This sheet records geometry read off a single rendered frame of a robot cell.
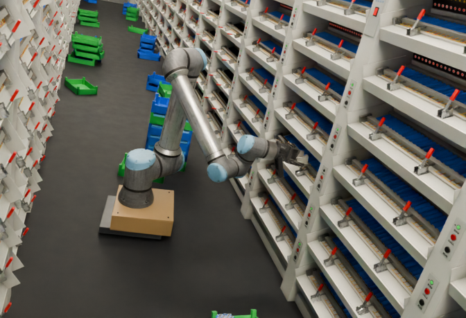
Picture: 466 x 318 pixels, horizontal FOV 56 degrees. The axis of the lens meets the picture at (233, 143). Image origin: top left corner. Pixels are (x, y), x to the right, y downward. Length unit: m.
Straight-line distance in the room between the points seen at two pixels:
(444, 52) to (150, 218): 1.54
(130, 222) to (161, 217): 0.16
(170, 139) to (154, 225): 0.45
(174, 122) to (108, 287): 0.85
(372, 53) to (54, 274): 1.64
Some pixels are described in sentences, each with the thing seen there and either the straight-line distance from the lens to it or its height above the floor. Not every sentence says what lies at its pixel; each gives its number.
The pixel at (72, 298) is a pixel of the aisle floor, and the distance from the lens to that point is 2.06.
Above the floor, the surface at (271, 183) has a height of 0.35.
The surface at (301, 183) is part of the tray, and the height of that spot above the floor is 0.54.
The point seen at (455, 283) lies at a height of 0.74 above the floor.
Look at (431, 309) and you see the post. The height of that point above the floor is 0.62.
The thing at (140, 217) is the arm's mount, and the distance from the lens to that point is 2.30.
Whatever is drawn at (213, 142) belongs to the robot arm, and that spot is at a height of 0.68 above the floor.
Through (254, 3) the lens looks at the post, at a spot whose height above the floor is 1.22.
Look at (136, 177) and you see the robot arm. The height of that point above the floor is 0.32.
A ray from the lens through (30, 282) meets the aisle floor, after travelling 2.14.
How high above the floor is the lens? 1.41
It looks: 22 degrees down
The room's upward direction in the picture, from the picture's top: 13 degrees clockwise
